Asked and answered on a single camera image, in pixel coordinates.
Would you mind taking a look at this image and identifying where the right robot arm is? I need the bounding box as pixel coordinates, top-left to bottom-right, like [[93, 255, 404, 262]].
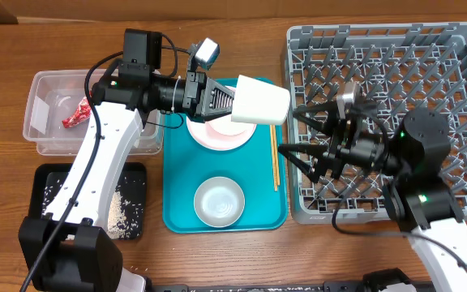
[[278, 101, 467, 291]]

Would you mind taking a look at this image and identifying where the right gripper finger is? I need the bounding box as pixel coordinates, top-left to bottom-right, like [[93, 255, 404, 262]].
[[293, 101, 338, 134], [277, 144, 332, 183]]

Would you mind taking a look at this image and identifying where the cream cup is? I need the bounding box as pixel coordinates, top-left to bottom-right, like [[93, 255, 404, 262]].
[[231, 75, 291, 125]]

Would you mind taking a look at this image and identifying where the grey bowl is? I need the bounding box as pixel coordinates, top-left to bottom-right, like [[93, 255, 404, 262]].
[[194, 177, 246, 229]]

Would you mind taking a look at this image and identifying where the black tray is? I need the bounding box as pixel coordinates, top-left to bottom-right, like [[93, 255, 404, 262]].
[[28, 162, 147, 240]]

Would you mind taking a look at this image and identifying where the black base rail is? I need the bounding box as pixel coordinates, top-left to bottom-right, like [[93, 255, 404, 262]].
[[147, 268, 435, 292]]

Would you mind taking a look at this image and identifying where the teal serving tray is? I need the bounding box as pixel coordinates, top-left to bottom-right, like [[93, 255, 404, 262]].
[[162, 125, 288, 234]]

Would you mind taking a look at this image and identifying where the clear plastic bin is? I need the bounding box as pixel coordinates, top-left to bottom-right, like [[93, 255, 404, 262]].
[[23, 69, 165, 157]]

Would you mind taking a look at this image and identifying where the grey dish rack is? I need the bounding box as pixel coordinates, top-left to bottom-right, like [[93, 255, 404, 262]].
[[283, 22, 467, 220]]

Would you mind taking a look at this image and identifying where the large pink plate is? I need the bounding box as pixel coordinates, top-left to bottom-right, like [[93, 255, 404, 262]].
[[186, 84, 259, 152]]

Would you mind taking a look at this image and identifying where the wooden chopstick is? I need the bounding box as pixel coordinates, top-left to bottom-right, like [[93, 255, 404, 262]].
[[270, 125, 281, 190], [269, 125, 279, 191]]

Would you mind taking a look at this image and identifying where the small pink plate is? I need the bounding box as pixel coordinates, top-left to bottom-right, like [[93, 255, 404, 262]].
[[206, 116, 255, 136]]

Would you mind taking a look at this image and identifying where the red snack wrapper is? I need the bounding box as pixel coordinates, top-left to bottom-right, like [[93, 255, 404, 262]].
[[62, 97, 92, 128]]

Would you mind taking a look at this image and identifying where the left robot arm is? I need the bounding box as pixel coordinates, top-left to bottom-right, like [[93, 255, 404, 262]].
[[18, 28, 234, 291]]

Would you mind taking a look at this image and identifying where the rice pile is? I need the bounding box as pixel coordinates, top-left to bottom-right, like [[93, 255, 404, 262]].
[[41, 170, 147, 240]]

